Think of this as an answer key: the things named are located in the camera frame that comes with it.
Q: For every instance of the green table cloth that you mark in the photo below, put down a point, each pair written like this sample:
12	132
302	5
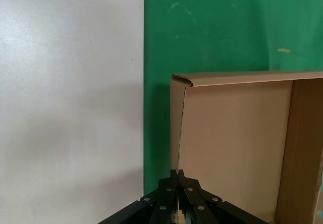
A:
214	27

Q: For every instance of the large cardboard carton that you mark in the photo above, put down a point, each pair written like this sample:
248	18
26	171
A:
239	133

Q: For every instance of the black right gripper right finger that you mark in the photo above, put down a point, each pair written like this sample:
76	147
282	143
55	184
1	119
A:
194	203

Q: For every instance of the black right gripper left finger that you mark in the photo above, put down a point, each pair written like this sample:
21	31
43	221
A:
161	203

